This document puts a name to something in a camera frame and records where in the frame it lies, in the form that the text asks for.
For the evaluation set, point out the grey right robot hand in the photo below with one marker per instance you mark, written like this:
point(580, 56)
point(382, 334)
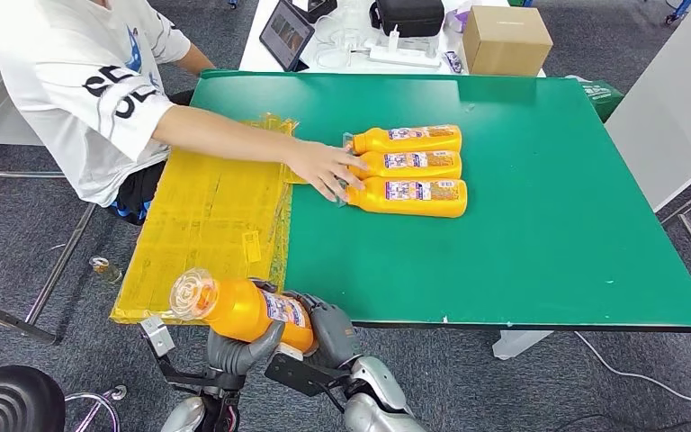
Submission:
point(333, 334)

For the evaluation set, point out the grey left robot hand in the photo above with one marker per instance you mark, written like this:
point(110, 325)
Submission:
point(232, 358)

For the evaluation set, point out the person's right hand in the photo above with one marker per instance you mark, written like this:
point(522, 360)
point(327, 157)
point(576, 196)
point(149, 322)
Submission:
point(321, 167)

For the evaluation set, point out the orange detergent bottle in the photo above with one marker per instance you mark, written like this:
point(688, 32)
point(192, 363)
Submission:
point(405, 207)
point(393, 146)
point(405, 173)
point(238, 310)

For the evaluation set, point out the person's left forearm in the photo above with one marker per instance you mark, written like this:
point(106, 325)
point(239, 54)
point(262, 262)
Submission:
point(193, 59)

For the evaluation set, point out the person's right forearm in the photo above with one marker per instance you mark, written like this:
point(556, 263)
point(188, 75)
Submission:
point(220, 137)

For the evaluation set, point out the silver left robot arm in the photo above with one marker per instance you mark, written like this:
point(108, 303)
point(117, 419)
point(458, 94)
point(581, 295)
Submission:
point(184, 417)

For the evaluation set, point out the small clear bottle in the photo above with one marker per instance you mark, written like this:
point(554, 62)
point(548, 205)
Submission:
point(106, 270)

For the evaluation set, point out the white table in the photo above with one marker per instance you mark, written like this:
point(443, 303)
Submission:
point(251, 59)

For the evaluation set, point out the yellow taped cardboard sheet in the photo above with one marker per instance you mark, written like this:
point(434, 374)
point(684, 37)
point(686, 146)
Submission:
point(202, 220)

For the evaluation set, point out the white power strip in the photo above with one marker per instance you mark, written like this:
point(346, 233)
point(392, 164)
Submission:
point(404, 58)

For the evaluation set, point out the black tablet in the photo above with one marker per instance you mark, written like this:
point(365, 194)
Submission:
point(286, 33)

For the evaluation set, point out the white plug charger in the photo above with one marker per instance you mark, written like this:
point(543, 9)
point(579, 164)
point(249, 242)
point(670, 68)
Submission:
point(393, 39)

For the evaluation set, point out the black device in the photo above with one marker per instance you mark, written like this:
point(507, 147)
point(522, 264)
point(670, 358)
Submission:
point(317, 7)

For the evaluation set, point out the small blue packet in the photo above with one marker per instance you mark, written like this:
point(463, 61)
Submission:
point(453, 61)

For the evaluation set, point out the black carry case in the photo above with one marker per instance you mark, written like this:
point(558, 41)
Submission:
point(408, 18)

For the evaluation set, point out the white table leg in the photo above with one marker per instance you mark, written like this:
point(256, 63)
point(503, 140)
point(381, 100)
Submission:
point(518, 344)

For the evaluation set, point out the purple plastic packet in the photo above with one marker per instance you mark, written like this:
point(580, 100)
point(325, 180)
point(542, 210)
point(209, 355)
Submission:
point(457, 21)

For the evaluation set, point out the brown cardboard box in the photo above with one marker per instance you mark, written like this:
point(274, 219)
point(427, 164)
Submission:
point(505, 44)

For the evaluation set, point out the black round stool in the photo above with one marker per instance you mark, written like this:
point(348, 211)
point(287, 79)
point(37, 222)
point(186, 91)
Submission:
point(11, 399)

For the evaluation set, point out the green bag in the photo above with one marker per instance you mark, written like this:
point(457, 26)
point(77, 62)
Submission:
point(600, 95)

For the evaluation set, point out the person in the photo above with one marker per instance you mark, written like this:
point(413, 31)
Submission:
point(53, 59)

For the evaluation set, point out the white cabinet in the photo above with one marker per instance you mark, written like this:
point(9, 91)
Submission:
point(673, 101)

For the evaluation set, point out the blue metal rack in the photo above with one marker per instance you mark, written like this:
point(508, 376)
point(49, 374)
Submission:
point(677, 9)

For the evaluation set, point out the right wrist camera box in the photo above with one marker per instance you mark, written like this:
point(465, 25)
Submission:
point(298, 375)

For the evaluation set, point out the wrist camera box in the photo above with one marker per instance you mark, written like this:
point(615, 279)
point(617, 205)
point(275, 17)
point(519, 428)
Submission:
point(156, 335)
point(298, 375)

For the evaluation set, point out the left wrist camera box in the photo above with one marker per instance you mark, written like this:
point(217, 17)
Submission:
point(156, 335)

